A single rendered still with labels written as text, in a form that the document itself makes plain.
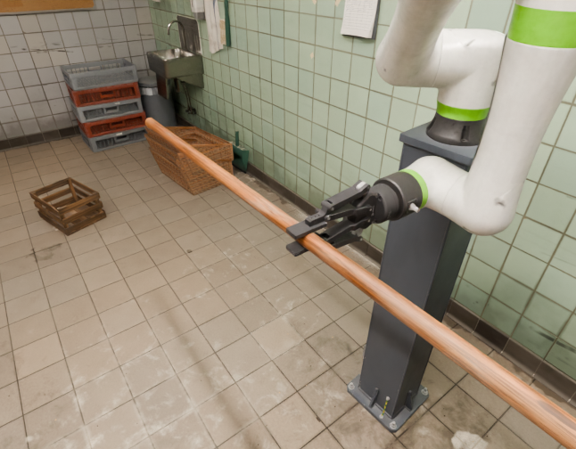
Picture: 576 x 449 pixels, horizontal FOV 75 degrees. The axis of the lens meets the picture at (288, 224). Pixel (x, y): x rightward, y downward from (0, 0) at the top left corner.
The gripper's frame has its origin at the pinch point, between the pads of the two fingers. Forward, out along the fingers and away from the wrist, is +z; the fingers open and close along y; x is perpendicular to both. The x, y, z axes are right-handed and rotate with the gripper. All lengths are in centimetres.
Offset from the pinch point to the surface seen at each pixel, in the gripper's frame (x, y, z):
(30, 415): 90, 118, 73
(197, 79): 305, 52, -110
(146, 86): 366, 67, -79
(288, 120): 171, 54, -118
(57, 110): 418, 89, 2
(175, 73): 302, 43, -89
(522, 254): 2, 63, -120
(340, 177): 115, 75, -119
